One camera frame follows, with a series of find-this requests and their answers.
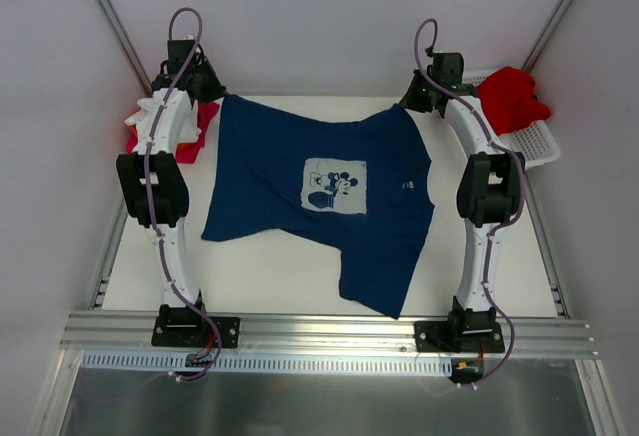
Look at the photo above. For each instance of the right aluminium frame post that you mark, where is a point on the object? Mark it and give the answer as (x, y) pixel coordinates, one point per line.
(548, 31)

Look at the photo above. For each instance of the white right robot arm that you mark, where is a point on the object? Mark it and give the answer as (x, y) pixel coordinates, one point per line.
(489, 197)

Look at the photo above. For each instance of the aluminium mounting rail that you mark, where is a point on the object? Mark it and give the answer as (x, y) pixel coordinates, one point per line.
(544, 338)

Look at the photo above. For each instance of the aluminium frame post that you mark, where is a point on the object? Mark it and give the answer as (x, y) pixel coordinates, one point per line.
(548, 31)
(126, 47)

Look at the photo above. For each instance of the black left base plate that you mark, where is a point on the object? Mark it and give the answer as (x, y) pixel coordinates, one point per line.
(182, 328)

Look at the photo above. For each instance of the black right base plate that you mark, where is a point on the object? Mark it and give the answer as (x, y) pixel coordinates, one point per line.
(431, 336)

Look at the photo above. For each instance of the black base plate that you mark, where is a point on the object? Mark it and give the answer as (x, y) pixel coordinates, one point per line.
(182, 328)
(431, 336)

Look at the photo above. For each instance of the pink folded t-shirt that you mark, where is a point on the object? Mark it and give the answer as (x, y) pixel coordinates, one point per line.
(206, 113)

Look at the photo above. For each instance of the left aluminium frame post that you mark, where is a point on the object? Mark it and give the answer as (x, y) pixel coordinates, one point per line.
(126, 47)

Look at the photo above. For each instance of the white slotted cable duct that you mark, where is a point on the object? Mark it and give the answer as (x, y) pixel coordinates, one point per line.
(274, 364)

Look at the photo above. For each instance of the white perforated plastic basket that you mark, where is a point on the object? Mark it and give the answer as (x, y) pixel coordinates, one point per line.
(535, 142)

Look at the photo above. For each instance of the orange folded t-shirt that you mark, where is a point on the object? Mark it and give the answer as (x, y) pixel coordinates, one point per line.
(181, 146)

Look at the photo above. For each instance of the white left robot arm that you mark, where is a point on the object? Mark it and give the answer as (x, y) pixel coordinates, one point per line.
(154, 190)

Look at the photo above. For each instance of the red t-shirt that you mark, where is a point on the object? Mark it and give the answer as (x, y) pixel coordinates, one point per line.
(509, 101)

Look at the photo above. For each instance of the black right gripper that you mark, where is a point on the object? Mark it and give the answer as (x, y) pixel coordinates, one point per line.
(413, 97)

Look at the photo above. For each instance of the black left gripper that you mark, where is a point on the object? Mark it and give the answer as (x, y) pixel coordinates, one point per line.
(210, 86)

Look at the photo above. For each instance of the blue cartoon print t-shirt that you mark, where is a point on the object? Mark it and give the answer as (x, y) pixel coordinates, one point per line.
(359, 187)

